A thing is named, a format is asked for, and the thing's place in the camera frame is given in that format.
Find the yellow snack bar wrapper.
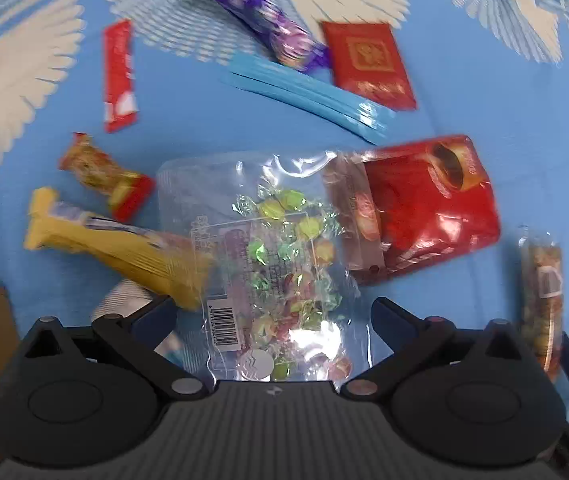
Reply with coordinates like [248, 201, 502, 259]
[24, 188, 213, 311]

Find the red coffee snack bag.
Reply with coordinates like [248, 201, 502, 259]
[323, 134, 501, 285]

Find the small red yellow snack bar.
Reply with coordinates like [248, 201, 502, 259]
[59, 132, 155, 222]

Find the clear bag of nuts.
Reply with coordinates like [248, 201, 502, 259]
[518, 226, 563, 382]

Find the clear bag of candies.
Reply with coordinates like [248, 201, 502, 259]
[158, 151, 373, 386]

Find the red stick packet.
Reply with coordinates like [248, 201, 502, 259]
[103, 20, 138, 133]

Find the light blue stick packet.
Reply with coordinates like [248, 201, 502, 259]
[228, 53, 396, 145]

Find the dark red square packet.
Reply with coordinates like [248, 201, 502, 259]
[321, 22, 417, 110]

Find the purple candy bar wrapper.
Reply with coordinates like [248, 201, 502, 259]
[215, 0, 329, 74]

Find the white purple tube packet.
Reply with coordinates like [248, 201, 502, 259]
[90, 280, 184, 360]

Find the blue white patterned cloth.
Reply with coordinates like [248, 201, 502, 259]
[0, 0, 569, 333]

